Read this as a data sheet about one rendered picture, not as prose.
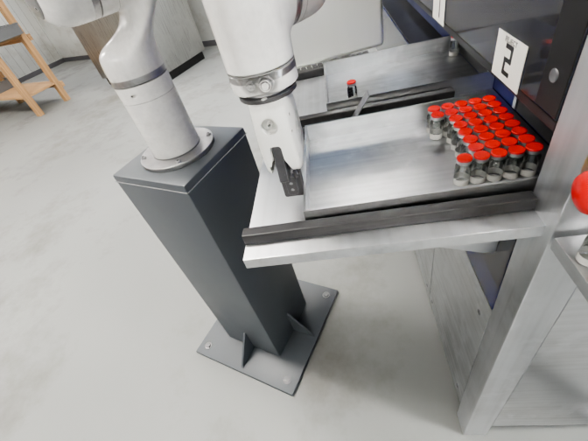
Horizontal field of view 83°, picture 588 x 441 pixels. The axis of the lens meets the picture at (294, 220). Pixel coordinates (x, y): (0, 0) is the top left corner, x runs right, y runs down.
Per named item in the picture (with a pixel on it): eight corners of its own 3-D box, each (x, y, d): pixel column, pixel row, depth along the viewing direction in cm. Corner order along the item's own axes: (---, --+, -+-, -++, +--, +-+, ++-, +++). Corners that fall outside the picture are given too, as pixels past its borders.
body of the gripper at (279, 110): (291, 91, 37) (310, 172, 44) (296, 59, 44) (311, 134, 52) (228, 103, 38) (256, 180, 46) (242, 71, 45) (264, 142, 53)
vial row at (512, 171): (475, 120, 61) (479, 96, 57) (521, 178, 48) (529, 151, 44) (463, 122, 61) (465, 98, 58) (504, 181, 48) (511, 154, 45)
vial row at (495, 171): (462, 122, 61) (465, 99, 58) (504, 181, 48) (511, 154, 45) (450, 124, 61) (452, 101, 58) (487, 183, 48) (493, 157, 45)
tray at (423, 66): (453, 48, 87) (455, 33, 84) (492, 87, 68) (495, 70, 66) (325, 75, 93) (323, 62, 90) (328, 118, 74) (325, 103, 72)
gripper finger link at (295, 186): (296, 169, 46) (304, 205, 51) (297, 157, 49) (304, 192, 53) (273, 172, 47) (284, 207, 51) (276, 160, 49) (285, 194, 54)
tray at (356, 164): (482, 108, 63) (486, 91, 61) (556, 194, 44) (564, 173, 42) (308, 140, 69) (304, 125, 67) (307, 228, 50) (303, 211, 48)
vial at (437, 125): (440, 133, 60) (442, 109, 57) (444, 139, 58) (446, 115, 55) (427, 135, 60) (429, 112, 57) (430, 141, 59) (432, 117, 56)
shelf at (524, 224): (447, 50, 92) (447, 43, 90) (612, 228, 41) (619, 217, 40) (280, 85, 100) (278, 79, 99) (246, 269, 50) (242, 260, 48)
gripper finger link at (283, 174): (284, 180, 43) (291, 182, 48) (276, 120, 42) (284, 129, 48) (276, 181, 43) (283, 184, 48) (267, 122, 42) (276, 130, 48)
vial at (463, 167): (465, 177, 50) (470, 151, 47) (471, 185, 49) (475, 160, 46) (451, 179, 51) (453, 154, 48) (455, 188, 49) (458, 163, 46)
